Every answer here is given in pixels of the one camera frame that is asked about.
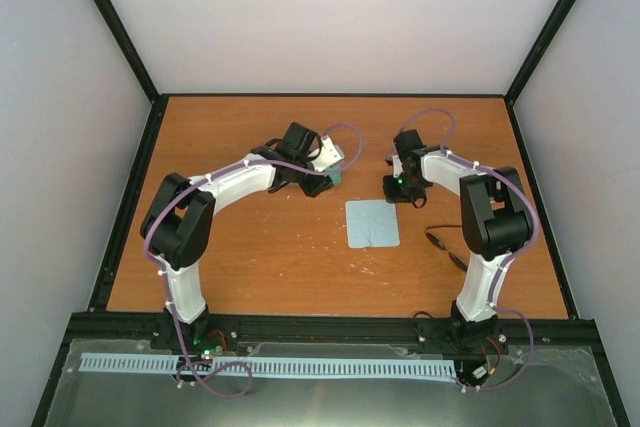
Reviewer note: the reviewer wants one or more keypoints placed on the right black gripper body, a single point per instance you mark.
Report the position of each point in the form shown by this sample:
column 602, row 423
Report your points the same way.
column 405, row 190

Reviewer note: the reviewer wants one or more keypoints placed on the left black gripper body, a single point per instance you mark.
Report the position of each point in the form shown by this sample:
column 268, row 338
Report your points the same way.
column 310, row 189

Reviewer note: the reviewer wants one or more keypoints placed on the grey glasses case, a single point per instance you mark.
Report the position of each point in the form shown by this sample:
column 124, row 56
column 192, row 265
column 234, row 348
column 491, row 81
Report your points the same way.
column 334, row 170

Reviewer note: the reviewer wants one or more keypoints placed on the light blue cleaning cloth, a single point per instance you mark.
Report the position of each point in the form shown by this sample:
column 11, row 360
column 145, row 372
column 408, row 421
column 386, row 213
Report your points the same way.
column 371, row 224

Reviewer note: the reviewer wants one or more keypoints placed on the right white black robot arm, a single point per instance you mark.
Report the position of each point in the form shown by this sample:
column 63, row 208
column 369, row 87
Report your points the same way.
column 498, row 224

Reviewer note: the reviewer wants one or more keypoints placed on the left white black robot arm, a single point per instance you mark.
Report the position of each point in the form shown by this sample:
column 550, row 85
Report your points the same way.
column 176, row 229

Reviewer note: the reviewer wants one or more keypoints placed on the black sunglasses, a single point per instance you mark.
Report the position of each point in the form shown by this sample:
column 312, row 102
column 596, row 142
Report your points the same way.
column 431, row 236

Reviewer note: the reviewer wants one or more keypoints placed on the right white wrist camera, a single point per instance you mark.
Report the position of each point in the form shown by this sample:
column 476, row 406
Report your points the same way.
column 395, row 163

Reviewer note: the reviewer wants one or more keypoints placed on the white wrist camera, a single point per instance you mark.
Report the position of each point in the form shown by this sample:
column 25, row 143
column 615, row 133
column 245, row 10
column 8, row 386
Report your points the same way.
column 395, row 163
column 327, row 156

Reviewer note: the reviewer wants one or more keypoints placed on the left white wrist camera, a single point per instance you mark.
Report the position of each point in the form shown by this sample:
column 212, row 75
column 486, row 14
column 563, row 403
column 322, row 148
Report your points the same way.
column 327, row 156

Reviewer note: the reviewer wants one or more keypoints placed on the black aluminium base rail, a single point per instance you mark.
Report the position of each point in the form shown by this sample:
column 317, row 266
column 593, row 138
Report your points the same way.
column 419, row 334

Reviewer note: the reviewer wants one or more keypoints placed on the light blue cable duct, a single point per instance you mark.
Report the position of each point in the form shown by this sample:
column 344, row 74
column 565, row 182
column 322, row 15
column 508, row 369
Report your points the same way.
column 281, row 367

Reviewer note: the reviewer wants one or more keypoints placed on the left black frame post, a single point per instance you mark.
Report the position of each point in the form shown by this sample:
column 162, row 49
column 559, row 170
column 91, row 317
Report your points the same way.
column 123, row 40

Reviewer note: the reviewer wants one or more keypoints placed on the black frame post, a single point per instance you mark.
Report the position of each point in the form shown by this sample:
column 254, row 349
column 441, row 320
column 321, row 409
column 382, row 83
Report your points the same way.
column 545, row 37
column 123, row 40

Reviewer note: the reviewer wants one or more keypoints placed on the right black frame post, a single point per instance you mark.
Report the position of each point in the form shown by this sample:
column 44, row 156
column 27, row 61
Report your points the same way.
column 545, row 37

